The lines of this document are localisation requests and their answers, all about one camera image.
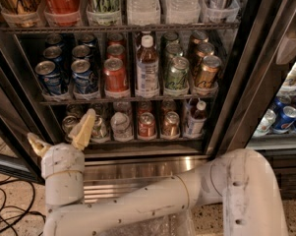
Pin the green can bottom shelf left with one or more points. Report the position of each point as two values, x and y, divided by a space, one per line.
68 123

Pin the green can middle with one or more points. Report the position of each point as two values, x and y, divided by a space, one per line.
173 50

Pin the stainless fridge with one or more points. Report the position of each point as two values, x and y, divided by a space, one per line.
115 168

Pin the blue pepsi can left front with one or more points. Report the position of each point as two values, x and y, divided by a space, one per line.
50 77

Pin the gold can middle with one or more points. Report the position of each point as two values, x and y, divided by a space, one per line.
201 50

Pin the red coke can middle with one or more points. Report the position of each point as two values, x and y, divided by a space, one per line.
116 51

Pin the red coke can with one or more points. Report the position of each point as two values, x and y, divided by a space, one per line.
116 38
116 51
115 75

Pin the red coke can rear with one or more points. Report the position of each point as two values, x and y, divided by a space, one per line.
116 38

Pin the red can bottom shelf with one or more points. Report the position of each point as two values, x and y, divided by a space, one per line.
146 125

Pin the gold tall can top shelf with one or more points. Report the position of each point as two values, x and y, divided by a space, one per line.
23 10

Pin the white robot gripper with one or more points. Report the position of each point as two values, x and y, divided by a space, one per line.
63 159

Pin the silver can right fridge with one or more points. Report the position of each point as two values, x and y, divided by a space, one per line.
265 123

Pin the tea bottle bottom shelf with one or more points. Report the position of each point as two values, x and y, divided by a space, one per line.
196 119

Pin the clear water bottle top left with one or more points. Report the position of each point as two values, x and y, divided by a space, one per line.
143 12

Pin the clear water bottle top right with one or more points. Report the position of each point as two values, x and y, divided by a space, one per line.
181 11

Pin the right fridge glass door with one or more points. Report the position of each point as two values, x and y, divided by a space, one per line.
267 59

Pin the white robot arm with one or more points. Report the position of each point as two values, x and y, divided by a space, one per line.
242 180

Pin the blue pepsi can left rear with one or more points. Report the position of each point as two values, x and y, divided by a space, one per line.
54 39

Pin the gold can front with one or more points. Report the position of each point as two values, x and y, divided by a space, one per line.
208 71

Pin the green can front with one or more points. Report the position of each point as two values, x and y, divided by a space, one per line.
177 73

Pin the green tall can top shelf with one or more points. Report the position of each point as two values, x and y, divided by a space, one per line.
104 12

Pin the green can rear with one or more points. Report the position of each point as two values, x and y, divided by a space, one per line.
170 37

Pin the blue pepsi can column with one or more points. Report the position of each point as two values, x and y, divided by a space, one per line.
88 39
82 52

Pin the clear plastic bin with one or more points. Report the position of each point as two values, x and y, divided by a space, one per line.
179 224

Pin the clear water bottle bottom shelf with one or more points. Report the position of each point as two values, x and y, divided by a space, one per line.
121 127

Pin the blue pepsi can left middle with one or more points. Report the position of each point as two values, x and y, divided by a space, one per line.
54 53

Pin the brown tea bottle white cap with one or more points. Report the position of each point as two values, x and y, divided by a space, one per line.
147 68

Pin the blue pepsi can right fridge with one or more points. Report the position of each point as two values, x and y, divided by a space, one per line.
284 119

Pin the red coke can front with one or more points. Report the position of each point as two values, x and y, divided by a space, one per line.
115 75

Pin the large coca-cola can top shelf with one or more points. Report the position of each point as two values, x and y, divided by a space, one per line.
63 13

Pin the gold can bottom shelf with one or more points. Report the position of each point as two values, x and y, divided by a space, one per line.
170 126

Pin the gold can rear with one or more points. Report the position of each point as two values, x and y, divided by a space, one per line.
198 36

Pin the blue pepsi can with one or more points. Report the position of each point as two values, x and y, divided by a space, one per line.
50 77
54 53
54 39
84 77

